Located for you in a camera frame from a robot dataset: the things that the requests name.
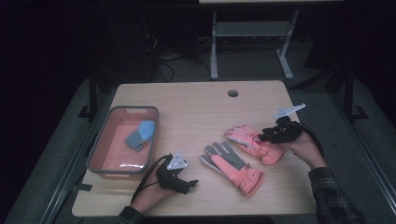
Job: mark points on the pink basket with grey rim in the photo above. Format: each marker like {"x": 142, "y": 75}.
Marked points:
{"x": 118, "y": 152}

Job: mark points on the black metal stand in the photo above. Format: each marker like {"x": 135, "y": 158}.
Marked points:
{"x": 92, "y": 93}
{"x": 349, "y": 93}

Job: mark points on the person's left hand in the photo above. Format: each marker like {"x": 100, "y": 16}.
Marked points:
{"x": 149, "y": 194}

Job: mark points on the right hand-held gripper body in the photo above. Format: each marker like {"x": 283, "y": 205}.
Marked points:
{"x": 285, "y": 129}

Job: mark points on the person's right hand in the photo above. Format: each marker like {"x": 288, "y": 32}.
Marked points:
{"x": 305, "y": 148}

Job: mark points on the pink ski glove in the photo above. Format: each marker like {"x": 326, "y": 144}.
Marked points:
{"x": 255, "y": 143}
{"x": 236, "y": 169}

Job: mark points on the round table grommet hole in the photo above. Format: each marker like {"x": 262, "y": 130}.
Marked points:
{"x": 233, "y": 93}

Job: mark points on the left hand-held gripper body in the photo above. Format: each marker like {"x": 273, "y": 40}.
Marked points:
{"x": 171, "y": 174}

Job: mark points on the grey metal desk frame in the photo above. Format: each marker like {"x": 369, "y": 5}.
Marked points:
{"x": 249, "y": 29}

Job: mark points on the blue and grey glove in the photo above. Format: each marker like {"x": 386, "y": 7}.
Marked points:
{"x": 135, "y": 140}
{"x": 147, "y": 129}

